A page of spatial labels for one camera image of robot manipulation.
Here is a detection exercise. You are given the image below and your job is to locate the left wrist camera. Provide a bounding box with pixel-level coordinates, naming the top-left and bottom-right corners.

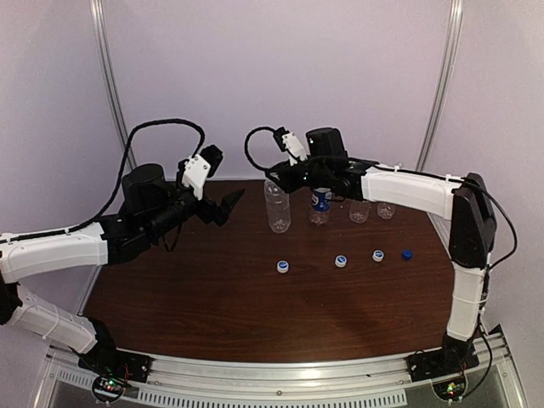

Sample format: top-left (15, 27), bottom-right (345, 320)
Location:
top-left (177, 144), bottom-right (224, 201)

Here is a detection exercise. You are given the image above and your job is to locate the white Pepsi bottle cap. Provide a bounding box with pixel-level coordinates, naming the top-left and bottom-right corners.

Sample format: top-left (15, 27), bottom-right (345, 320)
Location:
top-left (335, 255), bottom-right (348, 268)

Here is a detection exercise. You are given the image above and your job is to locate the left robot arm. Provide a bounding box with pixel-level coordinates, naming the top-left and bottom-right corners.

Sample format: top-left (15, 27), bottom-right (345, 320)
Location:
top-left (1, 159), bottom-right (244, 373)

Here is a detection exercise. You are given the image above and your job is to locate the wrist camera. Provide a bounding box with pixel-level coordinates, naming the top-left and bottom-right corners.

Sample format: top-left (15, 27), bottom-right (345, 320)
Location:
top-left (177, 144), bottom-right (224, 201)
top-left (273, 127), bottom-right (307, 166)

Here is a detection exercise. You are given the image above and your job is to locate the front aluminium rail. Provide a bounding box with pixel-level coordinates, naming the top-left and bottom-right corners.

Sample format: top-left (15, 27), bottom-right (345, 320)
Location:
top-left (42, 331), bottom-right (518, 407)

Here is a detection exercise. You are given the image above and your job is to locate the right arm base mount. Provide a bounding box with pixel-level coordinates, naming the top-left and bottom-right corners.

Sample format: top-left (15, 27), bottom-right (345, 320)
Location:
top-left (405, 346), bottom-right (479, 403)

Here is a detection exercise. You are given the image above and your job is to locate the left aluminium frame post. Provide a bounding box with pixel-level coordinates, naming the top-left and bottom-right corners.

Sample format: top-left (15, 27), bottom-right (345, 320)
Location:
top-left (89, 0), bottom-right (129, 152)

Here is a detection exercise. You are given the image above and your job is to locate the white Pocari Sweat cap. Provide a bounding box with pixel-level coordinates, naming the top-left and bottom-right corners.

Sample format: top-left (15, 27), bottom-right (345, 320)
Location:
top-left (372, 250), bottom-right (384, 263)

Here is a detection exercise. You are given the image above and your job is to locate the camera cable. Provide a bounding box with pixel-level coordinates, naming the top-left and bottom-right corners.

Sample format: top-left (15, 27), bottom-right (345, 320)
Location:
top-left (0, 118), bottom-right (207, 243)
top-left (243, 126), bottom-right (324, 173)

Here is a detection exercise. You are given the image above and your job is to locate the clear plastic bottle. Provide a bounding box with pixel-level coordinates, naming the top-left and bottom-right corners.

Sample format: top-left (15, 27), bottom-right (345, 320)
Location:
top-left (263, 180), bottom-right (292, 234)

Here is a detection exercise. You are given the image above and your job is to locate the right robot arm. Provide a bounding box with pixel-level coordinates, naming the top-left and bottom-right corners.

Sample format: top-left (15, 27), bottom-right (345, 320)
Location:
top-left (264, 127), bottom-right (496, 382)

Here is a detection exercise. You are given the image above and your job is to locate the right camera cable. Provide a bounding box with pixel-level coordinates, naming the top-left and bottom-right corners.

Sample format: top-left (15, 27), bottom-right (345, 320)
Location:
top-left (243, 126), bottom-right (324, 173)

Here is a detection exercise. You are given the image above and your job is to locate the blue label plastic bottle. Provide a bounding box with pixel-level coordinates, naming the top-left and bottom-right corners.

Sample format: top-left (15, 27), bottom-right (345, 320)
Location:
top-left (377, 202), bottom-right (396, 220)

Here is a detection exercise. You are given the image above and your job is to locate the right aluminium frame post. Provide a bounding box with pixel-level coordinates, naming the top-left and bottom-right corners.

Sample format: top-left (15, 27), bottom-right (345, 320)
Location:
top-left (414, 0), bottom-right (464, 172)

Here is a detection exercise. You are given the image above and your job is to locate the aluminium frame post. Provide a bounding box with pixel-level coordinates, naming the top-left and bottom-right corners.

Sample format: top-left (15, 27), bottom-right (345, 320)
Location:
top-left (414, 0), bottom-right (464, 172)
top-left (89, 0), bottom-right (129, 152)

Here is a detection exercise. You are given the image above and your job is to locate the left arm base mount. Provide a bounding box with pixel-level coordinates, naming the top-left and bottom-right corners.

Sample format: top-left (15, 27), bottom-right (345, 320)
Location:
top-left (71, 341), bottom-right (152, 406)

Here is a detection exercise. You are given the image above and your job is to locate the left camera cable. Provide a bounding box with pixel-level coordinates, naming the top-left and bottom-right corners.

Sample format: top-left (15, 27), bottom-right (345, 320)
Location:
top-left (0, 118), bottom-right (207, 243)

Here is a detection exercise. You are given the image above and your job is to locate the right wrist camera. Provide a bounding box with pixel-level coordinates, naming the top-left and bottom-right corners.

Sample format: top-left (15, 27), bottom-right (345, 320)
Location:
top-left (273, 127), bottom-right (307, 166)

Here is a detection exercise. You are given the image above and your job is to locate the Pepsi label plastic bottle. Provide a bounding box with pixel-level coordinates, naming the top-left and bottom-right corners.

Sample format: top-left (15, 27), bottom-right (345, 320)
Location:
top-left (309, 188), bottom-right (332, 226)

